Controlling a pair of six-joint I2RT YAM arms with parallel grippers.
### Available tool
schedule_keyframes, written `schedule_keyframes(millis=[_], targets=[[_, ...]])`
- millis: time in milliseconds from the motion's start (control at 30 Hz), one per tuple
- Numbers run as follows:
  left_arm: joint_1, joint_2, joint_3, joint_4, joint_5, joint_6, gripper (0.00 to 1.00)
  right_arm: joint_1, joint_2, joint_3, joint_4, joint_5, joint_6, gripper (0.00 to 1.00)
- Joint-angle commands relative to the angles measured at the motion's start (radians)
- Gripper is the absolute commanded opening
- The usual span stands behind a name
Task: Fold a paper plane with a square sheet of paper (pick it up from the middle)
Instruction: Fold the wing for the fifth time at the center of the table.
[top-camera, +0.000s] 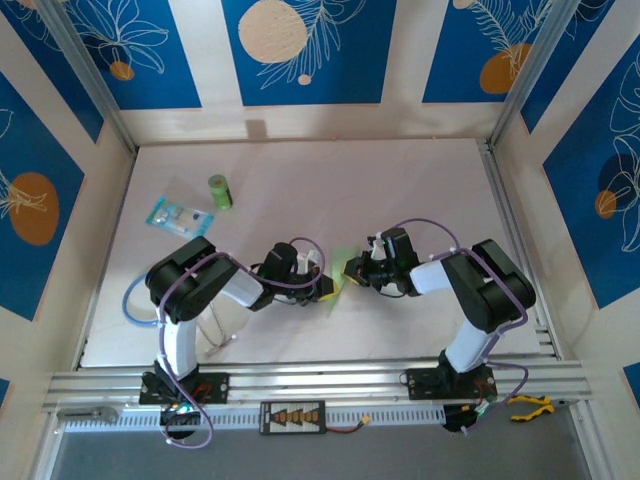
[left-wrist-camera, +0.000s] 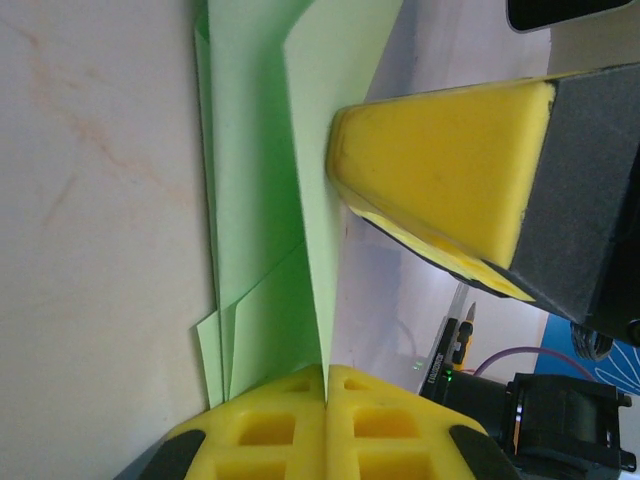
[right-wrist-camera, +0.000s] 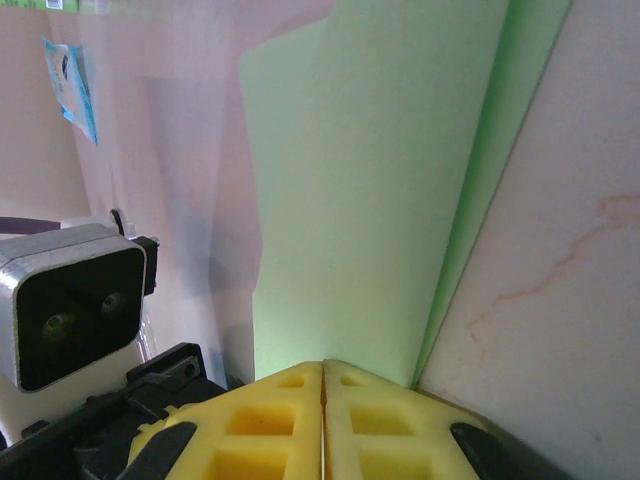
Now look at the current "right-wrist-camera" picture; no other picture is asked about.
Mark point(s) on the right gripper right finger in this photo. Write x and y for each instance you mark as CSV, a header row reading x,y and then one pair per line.
x,y
385,430

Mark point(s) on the blue blister pack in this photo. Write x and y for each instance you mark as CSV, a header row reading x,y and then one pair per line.
x,y
75,100

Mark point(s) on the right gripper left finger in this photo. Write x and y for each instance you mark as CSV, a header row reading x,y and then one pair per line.
x,y
260,430

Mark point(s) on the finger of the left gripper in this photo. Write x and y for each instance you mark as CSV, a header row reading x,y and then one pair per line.
x,y
157,422

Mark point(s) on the light green paper sheet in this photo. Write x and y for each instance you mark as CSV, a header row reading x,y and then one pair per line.
x,y
350,200

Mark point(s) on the green cylindrical can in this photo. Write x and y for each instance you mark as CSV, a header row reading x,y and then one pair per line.
x,y
30,3

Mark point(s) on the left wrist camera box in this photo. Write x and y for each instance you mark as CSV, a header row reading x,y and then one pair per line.
x,y
75,310

